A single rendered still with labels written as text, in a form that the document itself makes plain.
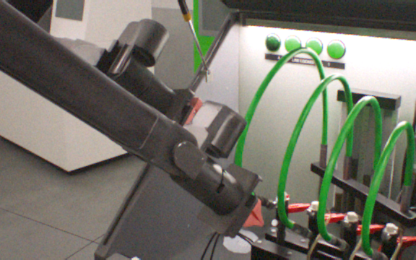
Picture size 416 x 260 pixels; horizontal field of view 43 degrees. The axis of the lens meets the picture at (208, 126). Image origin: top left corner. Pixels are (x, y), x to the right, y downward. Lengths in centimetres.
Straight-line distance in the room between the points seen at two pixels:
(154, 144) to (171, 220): 78
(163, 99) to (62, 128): 312
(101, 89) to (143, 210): 75
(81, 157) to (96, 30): 95
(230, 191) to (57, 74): 32
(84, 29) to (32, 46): 339
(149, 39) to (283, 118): 68
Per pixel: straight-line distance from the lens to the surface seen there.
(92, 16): 392
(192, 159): 67
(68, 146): 399
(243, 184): 79
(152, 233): 135
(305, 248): 123
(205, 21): 419
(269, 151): 151
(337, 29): 131
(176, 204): 140
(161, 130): 63
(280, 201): 99
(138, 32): 87
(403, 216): 116
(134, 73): 83
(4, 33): 52
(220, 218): 78
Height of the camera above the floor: 161
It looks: 19 degrees down
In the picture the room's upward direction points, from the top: straight up
